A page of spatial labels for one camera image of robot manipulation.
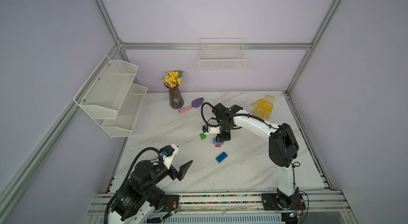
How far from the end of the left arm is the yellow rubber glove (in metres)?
0.67

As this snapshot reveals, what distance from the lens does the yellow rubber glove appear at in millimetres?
1096

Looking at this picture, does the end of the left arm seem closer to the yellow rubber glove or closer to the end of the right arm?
the end of the right arm

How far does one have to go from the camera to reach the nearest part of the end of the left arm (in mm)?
575

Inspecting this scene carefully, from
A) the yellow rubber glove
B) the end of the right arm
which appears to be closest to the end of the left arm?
the end of the right arm
